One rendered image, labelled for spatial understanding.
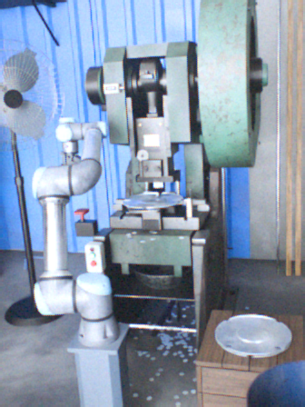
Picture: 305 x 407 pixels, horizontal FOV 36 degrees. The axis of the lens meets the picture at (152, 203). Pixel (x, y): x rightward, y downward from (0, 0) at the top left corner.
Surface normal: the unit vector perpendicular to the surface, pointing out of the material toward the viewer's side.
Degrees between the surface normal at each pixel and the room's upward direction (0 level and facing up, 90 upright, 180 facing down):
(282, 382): 88
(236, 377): 90
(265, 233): 90
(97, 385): 90
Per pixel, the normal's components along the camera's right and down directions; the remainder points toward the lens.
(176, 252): -0.26, 0.26
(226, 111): -0.23, 0.52
